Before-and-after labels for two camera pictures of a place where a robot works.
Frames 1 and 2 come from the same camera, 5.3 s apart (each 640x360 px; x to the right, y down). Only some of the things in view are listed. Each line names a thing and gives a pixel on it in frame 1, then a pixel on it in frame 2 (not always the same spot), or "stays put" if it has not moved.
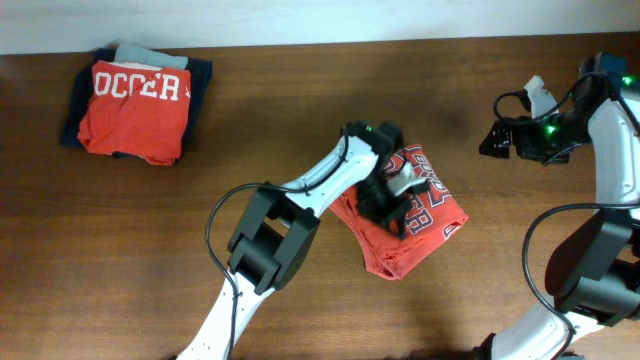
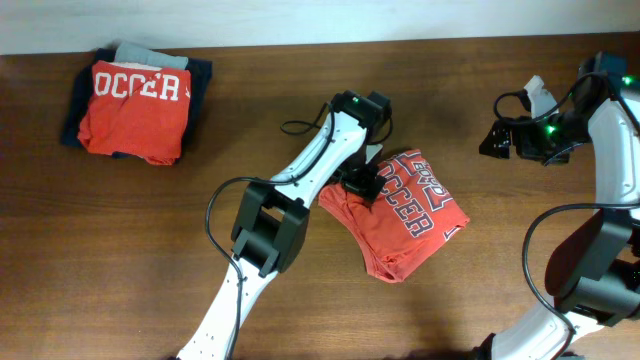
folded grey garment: [132, 53] stays put
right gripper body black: [549, 141] stays put
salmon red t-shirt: [432, 217] stays put
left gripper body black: [380, 201] → [360, 177]
